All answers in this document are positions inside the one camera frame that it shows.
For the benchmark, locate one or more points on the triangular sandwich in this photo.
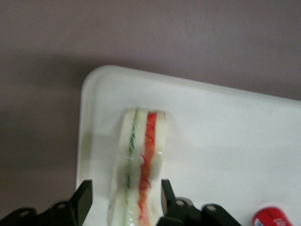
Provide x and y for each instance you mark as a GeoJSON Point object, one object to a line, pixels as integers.
{"type": "Point", "coordinates": [145, 150]}

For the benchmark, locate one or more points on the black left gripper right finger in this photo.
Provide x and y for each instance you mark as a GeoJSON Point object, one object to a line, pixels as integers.
{"type": "Point", "coordinates": [174, 212]}

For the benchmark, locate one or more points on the red and white cup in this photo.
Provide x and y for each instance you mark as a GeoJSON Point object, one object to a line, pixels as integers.
{"type": "Point", "coordinates": [272, 215]}

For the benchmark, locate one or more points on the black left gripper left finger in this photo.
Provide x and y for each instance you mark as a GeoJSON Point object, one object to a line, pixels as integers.
{"type": "Point", "coordinates": [80, 207]}

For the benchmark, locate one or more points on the beige plastic tray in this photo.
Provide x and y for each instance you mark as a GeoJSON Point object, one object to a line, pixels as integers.
{"type": "Point", "coordinates": [223, 146]}

